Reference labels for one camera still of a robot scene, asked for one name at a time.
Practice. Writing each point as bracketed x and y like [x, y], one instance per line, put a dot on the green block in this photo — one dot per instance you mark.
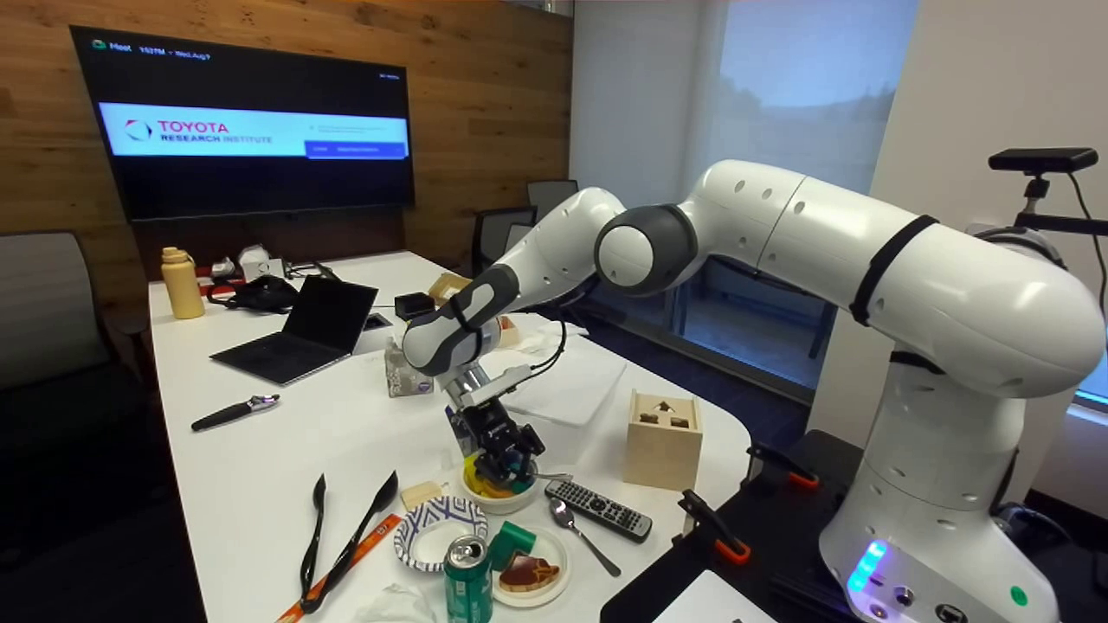
[511, 543]

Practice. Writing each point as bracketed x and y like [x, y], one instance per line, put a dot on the green drink can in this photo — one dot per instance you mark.
[467, 581]

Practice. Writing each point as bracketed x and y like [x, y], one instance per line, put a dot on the wall television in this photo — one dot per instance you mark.
[251, 130]

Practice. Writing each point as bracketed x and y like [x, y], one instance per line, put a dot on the white plate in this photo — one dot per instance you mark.
[554, 581]

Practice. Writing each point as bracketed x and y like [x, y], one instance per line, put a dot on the patterned tissue box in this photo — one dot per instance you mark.
[402, 376]

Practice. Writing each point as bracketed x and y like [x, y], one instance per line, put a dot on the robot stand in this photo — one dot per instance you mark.
[779, 536]

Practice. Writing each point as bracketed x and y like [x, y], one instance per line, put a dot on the window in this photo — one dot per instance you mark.
[779, 130]

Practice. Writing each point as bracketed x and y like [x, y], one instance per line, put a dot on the black phone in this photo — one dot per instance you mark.
[377, 321]

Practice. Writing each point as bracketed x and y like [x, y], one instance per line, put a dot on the black tongs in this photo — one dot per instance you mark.
[346, 547]

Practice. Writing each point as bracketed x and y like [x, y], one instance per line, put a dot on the grey office chair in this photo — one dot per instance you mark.
[52, 346]

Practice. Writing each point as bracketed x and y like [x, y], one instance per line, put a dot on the white paper sheet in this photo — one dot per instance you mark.
[714, 603]

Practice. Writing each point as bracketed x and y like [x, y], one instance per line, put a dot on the black laptop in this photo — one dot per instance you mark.
[303, 333]

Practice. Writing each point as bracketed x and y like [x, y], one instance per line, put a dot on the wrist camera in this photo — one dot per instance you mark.
[495, 383]

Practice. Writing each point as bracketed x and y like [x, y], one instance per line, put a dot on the yellow water bottle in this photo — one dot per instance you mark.
[182, 285]

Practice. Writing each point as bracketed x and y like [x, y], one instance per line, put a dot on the row of office chairs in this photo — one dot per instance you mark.
[506, 229]

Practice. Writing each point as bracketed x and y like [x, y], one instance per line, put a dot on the black clamp orange tips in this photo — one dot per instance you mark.
[783, 465]
[714, 528]

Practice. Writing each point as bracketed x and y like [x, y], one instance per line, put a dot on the camera on mount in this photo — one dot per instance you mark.
[1043, 173]

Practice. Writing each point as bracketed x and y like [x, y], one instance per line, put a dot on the metal spoon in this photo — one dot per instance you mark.
[582, 536]

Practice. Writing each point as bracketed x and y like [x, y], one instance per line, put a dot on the wooden shape sorter box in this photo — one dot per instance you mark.
[663, 441]

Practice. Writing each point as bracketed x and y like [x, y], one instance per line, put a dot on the toy steak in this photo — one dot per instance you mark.
[528, 573]

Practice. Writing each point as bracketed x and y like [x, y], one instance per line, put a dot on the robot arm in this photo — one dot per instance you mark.
[952, 303]

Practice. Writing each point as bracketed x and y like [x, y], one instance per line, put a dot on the orange ruler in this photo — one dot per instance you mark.
[346, 567]

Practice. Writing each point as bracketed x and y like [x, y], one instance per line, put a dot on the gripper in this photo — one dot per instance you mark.
[486, 427]

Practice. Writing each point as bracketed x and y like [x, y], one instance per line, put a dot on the small black box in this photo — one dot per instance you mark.
[414, 305]

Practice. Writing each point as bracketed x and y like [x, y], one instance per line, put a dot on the open wooden box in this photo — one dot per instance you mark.
[448, 287]

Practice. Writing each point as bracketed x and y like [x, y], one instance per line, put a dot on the black remote control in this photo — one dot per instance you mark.
[599, 510]

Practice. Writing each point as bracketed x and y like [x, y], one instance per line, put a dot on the yellow toy food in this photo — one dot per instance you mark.
[474, 482]

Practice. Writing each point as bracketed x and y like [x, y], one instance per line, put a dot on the black bag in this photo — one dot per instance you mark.
[255, 294]

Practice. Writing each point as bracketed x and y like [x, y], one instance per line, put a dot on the crumpled white tissue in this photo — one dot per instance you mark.
[394, 606]

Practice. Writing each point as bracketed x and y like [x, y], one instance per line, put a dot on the thin metal utensil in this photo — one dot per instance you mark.
[554, 477]

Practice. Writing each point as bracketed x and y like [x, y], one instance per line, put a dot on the blue patterned paper plate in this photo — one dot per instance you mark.
[433, 528]

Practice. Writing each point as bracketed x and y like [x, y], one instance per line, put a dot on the white bowl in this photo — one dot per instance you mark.
[502, 500]

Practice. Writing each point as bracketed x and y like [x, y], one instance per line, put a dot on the small wooden block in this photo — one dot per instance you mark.
[421, 494]

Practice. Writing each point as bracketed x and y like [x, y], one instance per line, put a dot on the white device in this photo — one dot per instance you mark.
[258, 261]

